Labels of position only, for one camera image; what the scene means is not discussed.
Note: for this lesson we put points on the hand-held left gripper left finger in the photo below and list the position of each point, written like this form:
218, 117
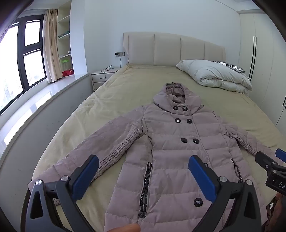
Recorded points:
86, 176

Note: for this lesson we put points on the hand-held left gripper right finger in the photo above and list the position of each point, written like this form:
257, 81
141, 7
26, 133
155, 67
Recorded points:
202, 178

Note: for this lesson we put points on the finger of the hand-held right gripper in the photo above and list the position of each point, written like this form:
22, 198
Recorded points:
267, 160
281, 154

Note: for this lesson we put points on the mauve hooded puffer jacket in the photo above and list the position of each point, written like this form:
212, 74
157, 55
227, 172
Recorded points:
174, 138

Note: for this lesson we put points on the person's left hand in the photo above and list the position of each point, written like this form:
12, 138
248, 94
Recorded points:
126, 228

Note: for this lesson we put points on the white window ledge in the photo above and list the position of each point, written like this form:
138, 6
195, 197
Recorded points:
33, 104

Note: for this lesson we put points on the white wardrobe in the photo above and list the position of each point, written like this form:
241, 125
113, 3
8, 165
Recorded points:
263, 67

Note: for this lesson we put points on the white nightstand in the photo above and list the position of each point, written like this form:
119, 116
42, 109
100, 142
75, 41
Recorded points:
100, 79

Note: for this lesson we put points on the bed with beige sheet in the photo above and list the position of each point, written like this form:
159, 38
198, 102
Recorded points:
134, 89

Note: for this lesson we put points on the zebra print pillow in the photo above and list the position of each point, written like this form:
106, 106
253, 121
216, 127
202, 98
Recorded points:
232, 66

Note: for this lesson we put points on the white folded duvet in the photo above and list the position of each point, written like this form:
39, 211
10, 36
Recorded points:
212, 72

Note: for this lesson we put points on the red box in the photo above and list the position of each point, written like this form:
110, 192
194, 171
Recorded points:
67, 73

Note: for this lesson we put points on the green lidded container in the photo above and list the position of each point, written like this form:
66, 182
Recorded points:
65, 64

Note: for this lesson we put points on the cream padded headboard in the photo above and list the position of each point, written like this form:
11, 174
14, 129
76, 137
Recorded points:
167, 49

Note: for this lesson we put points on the beige curtain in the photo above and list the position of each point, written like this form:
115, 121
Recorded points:
51, 46

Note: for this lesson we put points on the black framed window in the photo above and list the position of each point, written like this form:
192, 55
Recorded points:
20, 58

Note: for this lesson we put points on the white built-in shelf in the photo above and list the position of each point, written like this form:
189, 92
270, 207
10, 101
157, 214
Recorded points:
64, 24

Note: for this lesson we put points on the wall socket panel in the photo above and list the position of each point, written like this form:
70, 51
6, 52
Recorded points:
119, 53

